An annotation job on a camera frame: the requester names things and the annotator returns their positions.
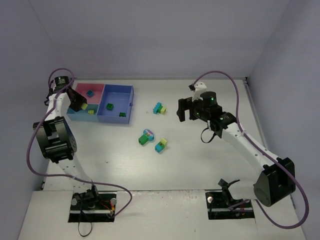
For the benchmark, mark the dark green square lego brick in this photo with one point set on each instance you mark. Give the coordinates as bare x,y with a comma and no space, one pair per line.
109,106

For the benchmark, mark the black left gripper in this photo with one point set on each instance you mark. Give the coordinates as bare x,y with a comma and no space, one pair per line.
77,100

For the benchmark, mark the cyan long lego brick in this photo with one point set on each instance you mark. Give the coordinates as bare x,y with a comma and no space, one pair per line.
157,106

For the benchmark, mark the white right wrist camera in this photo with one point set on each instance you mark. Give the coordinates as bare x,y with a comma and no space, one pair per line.
198,88

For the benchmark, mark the cyan lego brick of trio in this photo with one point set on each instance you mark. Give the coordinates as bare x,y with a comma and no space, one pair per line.
159,147

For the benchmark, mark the green lego brick with number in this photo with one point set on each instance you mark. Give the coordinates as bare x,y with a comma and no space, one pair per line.
143,139

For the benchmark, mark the lime sloped lego brick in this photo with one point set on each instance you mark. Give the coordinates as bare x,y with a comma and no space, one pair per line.
84,106

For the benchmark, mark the pink plastic tray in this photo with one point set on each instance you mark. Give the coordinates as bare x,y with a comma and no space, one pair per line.
98,89

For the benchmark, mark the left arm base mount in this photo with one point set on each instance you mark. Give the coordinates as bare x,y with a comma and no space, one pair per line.
92,207

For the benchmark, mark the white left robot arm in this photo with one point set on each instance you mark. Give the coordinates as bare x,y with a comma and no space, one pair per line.
55,138

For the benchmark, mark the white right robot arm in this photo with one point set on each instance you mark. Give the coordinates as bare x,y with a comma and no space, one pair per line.
275,176

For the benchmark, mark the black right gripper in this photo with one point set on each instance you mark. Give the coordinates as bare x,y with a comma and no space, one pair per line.
185,109

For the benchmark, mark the cyan square lego brick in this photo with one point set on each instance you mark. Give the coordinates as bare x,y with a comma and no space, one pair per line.
90,93

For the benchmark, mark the cyan flower-face lego piece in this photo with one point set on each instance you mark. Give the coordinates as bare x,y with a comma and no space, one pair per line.
149,134

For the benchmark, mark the purple-blue plastic tray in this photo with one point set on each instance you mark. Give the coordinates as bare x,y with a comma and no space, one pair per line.
121,96

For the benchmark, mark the light blue plastic tray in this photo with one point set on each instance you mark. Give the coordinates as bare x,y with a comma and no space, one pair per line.
82,115

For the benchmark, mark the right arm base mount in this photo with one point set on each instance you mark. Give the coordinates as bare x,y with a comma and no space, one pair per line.
222,206

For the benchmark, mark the lime lego brick on stack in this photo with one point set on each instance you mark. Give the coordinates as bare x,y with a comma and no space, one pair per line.
163,110

